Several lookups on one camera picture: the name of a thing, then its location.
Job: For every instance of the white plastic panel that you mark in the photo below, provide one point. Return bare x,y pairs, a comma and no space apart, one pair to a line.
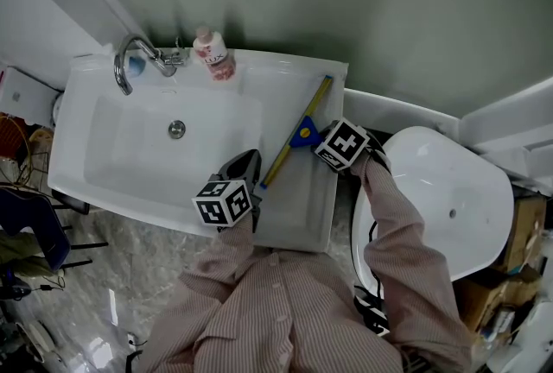
505,125

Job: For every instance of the chrome sink drain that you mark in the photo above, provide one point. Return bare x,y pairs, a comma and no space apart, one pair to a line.
176,129

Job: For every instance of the person's striped shirt torso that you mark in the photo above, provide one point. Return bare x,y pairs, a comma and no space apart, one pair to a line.
276,311

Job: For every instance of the cardboard box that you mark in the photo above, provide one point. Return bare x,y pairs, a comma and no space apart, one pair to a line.
492,298
525,233

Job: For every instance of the pink bottle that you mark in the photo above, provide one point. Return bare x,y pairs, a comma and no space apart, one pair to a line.
214,56

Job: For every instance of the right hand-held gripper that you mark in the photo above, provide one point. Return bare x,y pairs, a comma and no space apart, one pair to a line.
343,144

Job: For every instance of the white oval ceramic basin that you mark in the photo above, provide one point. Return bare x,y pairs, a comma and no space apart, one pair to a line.
440,207

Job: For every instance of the person's left forearm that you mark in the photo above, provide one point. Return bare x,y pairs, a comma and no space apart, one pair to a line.
224,263

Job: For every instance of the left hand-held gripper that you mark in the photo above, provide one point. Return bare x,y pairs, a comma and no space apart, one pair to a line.
224,203

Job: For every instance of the chrome faucet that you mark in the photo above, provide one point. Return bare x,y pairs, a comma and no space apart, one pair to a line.
123,60

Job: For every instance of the blue sponge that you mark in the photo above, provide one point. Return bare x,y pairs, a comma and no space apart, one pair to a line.
136,65

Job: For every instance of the white ceramic washbasin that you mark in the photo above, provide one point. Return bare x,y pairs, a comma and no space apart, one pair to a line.
298,198

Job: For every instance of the blue chair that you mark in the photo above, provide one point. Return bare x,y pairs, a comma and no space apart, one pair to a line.
30,229

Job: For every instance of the blue squeegee with gold blade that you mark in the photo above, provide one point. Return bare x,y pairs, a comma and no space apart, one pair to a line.
306,134

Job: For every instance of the person's right forearm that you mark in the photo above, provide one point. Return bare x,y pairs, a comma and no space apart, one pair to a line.
389,211

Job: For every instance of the green cloth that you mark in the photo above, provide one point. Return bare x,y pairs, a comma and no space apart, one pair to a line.
21,252

